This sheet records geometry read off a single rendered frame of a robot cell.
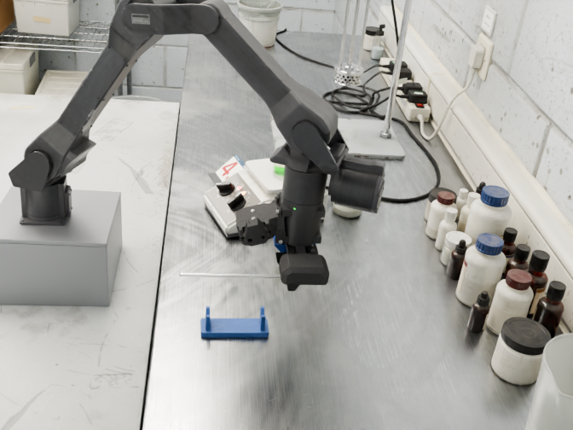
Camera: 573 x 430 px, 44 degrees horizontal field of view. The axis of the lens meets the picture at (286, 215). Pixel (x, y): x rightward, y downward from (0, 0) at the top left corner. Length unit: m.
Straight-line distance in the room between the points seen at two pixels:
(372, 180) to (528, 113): 0.62
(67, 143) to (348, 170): 0.39
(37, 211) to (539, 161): 0.89
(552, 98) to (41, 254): 0.91
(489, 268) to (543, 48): 0.47
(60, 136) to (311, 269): 0.39
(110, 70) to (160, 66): 2.80
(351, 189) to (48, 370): 0.47
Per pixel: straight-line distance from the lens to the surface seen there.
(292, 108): 0.88
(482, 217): 1.28
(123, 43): 0.94
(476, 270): 1.17
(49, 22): 3.45
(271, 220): 0.95
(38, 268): 1.10
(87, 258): 1.07
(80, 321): 1.10
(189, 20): 0.91
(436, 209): 1.33
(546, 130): 1.40
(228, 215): 1.28
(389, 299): 1.18
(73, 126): 1.03
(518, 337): 1.06
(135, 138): 1.64
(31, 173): 1.07
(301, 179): 0.91
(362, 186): 0.90
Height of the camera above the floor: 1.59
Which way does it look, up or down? 30 degrees down
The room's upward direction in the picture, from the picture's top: 6 degrees clockwise
